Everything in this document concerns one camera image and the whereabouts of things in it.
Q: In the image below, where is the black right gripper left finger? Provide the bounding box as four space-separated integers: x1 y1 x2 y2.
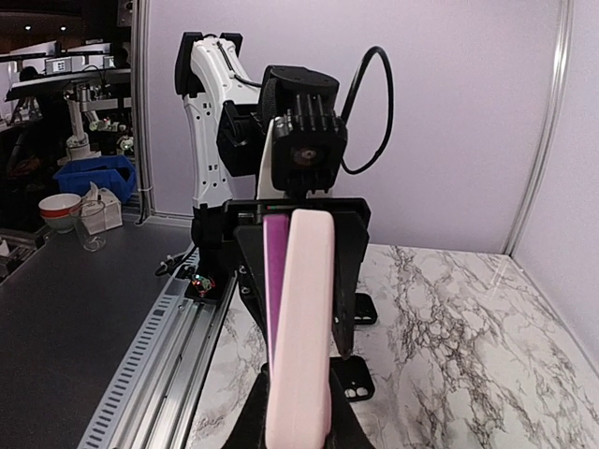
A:
222 364 270 449

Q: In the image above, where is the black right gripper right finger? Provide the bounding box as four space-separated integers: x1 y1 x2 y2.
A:
325 368 373 448

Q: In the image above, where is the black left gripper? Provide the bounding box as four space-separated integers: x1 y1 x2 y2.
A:
217 65 371 359

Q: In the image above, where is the purple phone black screen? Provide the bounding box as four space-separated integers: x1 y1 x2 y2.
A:
263 214 289 368

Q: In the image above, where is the pink phone case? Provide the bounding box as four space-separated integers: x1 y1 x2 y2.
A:
264 210 335 448

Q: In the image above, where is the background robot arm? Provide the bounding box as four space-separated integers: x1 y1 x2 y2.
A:
57 83 101 167

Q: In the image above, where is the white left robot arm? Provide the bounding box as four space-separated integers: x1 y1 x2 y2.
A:
175 32 371 357

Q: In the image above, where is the black phone case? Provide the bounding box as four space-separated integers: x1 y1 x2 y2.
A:
355 293 378 326
330 355 375 402

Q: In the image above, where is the blue storage bin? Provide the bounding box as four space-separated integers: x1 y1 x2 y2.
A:
52 155 137 204

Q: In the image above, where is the white box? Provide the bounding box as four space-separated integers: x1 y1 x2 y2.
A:
82 182 123 231

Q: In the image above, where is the clear glass cup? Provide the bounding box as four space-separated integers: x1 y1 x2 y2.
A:
69 200 106 253

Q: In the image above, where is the white red bowl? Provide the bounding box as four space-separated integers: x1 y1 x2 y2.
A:
38 193 81 234

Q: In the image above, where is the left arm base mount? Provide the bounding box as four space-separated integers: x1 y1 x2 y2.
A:
184 270 221 304

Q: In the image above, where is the aluminium front rail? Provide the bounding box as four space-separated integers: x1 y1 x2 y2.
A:
79 274 237 448

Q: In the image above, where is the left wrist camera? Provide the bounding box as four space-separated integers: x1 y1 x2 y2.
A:
270 93 348 198

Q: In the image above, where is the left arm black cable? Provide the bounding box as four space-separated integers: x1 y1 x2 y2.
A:
339 45 396 175

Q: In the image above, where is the left aluminium corner post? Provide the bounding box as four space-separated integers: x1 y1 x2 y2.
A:
131 0 153 226

